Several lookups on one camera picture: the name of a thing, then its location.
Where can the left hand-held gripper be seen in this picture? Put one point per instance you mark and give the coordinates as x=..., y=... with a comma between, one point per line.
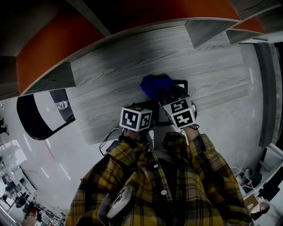
x=130, y=118

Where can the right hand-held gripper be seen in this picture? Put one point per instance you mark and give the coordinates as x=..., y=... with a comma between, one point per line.
x=181, y=112

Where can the black framed deer picture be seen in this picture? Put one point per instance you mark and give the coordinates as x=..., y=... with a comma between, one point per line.
x=164, y=114

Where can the blue cloth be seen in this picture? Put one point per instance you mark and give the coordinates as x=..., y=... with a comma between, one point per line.
x=154, y=87

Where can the person's left forearm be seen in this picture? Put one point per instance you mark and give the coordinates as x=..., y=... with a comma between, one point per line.
x=130, y=148

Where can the person's right forearm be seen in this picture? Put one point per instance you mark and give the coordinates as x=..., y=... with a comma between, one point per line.
x=192, y=134

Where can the grey inner top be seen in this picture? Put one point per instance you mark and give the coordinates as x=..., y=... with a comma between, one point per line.
x=161, y=141

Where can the clear plastic water bottle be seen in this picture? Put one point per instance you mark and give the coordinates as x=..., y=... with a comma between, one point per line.
x=63, y=105

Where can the yellow plaid shirt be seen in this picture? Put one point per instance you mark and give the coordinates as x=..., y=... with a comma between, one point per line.
x=177, y=187

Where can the white round device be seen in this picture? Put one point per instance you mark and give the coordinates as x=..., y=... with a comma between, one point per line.
x=120, y=203

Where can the grey stone ledge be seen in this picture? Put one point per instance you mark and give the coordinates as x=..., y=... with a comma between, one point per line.
x=266, y=99

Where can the black folding chair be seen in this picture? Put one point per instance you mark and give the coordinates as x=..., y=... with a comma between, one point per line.
x=26, y=114

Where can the grey wooden desk with shelves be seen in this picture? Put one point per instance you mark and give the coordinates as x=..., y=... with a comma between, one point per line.
x=55, y=44

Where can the cardboard box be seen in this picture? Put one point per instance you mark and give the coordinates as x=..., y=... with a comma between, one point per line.
x=251, y=202

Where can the group of office desks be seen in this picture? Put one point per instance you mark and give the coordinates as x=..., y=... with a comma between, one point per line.
x=22, y=194

